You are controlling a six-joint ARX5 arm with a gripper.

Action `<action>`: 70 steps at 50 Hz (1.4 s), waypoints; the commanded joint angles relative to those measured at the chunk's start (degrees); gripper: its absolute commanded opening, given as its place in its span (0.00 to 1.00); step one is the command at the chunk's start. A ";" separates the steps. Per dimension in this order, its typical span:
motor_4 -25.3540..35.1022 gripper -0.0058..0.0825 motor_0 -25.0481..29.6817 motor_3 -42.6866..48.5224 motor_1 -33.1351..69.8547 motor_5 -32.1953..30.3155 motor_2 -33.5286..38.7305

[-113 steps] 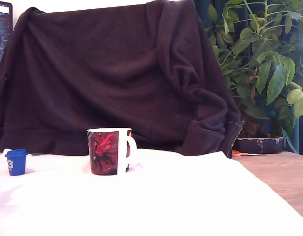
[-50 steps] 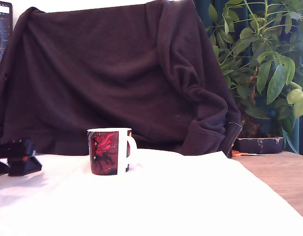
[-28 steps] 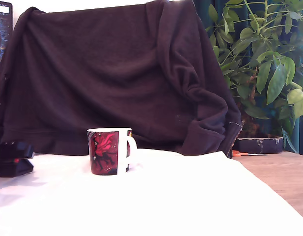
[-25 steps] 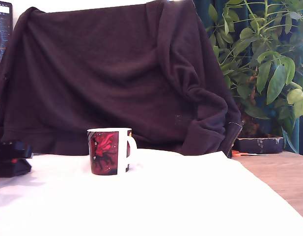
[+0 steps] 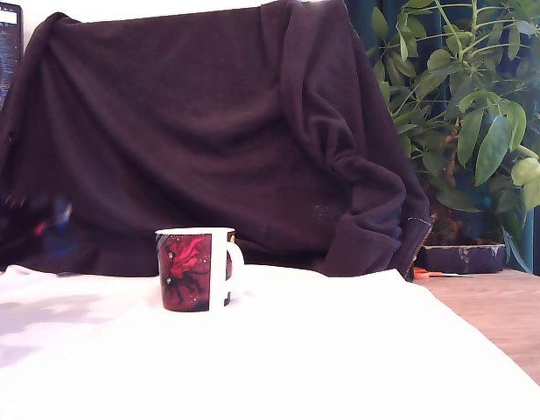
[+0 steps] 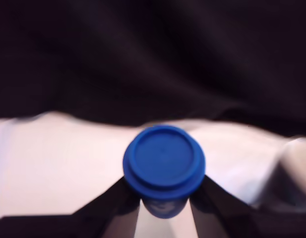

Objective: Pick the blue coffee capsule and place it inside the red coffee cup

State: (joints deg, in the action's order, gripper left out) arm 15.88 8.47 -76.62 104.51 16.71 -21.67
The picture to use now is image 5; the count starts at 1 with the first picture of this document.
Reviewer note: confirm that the white table cloth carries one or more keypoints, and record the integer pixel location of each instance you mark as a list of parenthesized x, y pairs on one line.
[(296, 350)]

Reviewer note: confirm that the black computer monitor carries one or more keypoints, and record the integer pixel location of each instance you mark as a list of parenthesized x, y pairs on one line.
[(4, 65)]

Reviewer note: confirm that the red printed white mug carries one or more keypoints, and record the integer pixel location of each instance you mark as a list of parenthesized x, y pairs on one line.
[(186, 271)]

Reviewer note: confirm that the dark rectangular planter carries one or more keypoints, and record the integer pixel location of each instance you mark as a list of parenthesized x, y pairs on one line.
[(449, 260)]

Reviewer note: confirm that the green leafy house plant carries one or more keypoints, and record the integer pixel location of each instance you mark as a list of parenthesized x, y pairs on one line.
[(493, 144)]

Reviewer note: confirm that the dark brown draped sweater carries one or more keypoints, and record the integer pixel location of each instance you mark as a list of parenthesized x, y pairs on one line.
[(186, 131)]

